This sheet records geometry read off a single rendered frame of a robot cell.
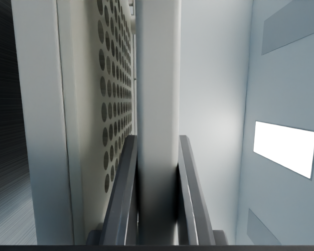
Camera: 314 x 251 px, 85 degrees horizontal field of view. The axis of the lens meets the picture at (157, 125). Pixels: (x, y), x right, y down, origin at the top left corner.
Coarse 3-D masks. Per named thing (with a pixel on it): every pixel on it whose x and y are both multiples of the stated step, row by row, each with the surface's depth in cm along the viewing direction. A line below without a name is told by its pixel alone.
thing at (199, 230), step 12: (180, 144) 9; (180, 156) 9; (192, 156) 9; (180, 168) 8; (192, 168) 8; (180, 180) 7; (192, 180) 7; (180, 192) 7; (192, 192) 7; (180, 204) 7; (192, 204) 6; (204, 204) 7; (180, 216) 7; (192, 216) 6; (204, 216) 6; (180, 228) 7; (192, 228) 6; (204, 228) 6; (180, 240) 7; (192, 240) 6; (204, 240) 6; (216, 240) 6
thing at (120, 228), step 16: (128, 144) 9; (128, 160) 8; (128, 176) 8; (112, 192) 7; (128, 192) 7; (112, 208) 6; (128, 208) 6; (112, 224) 6; (128, 224) 6; (96, 240) 6; (112, 240) 6; (128, 240) 6
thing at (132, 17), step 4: (132, 16) 27; (132, 20) 27; (132, 24) 27; (132, 28) 28; (132, 32) 28; (100, 224) 11; (96, 228) 10; (100, 228) 10; (136, 240) 10; (136, 244) 9
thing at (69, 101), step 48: (48, 0) 7; (96, 0) 10; (48, 48) 7; (96, 48) 10; (48, 96) 7; (96, 96) 10; (48, 144) 8; (96, 144) 10; (48, 192) 8; (96, 192) 10; (48, 240) 8
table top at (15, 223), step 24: (0, 0) 12; (0, 24) 12; (0, 48) 12; (0, 72) 12; (0, 96) 12; (0, 120) 12; (0, 144) 12; (24, 144) 14; (0, 168) 12; (24, 168) 14; (0, 192) 12; (24, 192) 14; (0, 216) 12; (24, 216) 14; (0, 240) 12; (24, 240) 14
